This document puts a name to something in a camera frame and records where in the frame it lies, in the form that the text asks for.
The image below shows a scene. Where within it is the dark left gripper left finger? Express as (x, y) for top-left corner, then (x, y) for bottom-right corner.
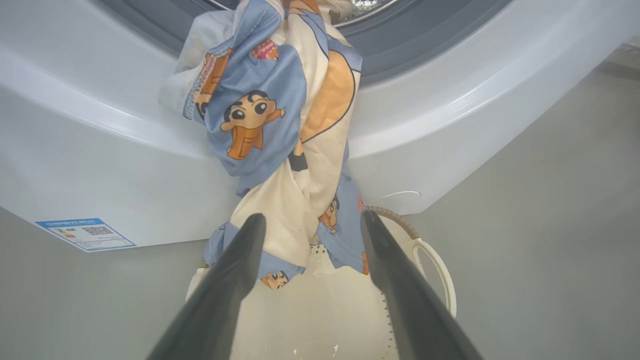
(147, 213), (267, 360)

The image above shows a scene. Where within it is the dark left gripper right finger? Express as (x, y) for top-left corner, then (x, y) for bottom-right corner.
(360, 210), (483, 360)

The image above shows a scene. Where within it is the cream cartoon garment blue trim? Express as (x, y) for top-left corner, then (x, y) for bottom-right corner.
(159, 0), (371, 291)

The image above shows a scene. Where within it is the white front-load washing machine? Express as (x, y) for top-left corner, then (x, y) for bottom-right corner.
(0, 0), (640, 253)

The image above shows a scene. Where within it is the cream laundry basket brown rim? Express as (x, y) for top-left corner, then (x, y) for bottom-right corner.
(185, 205), (458, 360)

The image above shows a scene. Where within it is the blue energy label sticker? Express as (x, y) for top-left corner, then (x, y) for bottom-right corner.
(35, 218), (137, 253)

